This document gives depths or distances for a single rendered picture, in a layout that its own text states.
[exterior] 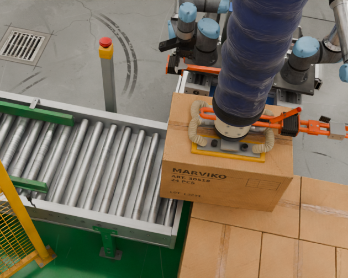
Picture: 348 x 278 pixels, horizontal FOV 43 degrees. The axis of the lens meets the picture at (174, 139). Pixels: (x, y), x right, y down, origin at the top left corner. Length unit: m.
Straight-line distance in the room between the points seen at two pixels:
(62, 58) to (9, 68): 0.43
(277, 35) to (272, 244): 1.32
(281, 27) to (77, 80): 2.47
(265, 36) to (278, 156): 0.77
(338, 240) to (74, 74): 2.37
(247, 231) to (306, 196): 0.43
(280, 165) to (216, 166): 0.30
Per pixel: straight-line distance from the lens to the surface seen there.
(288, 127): 2.03
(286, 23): 1.48
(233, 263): 2.40
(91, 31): 4.09
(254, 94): 1.73
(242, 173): 2.05
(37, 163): 2.65
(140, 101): 3.53
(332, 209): 2.68
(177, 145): 2.05
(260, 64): 1.58
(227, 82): 1.72
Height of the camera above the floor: 2.79
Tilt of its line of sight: 57 degrees down
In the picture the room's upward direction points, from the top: 7 degrees clockwise
